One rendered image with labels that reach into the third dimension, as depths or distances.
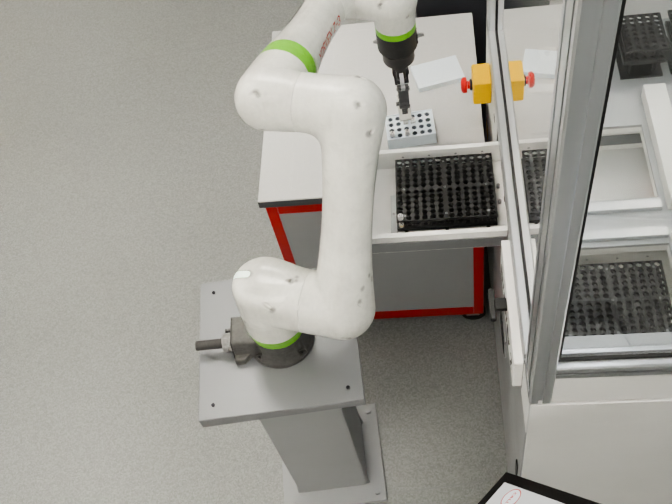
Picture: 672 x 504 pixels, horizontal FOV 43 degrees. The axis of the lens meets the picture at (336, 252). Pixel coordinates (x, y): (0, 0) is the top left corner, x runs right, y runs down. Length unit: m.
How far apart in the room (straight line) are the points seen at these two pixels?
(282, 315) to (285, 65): 0.48
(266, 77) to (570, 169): 0.70
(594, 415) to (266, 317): 0.66
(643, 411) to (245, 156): 2.01
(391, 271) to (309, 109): 1.01
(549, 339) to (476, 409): 1.25
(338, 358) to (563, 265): 0.78
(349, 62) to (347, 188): 0.92
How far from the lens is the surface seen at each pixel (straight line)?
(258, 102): 1.55
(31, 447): 2.94
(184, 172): 3.31
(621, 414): 1.72
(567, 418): 1.71
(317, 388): 1.84
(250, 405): 1.85
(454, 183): 1.95
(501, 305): 1.76
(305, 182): 2.17
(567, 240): 1.16
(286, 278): 1.69
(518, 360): 1.69
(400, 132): 2.19
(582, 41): 0.88
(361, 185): 1.56
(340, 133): 1.51
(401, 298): 2.58
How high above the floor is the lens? 2.45
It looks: 56 degrees down
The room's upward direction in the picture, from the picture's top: 14 degrees counter-clockwise
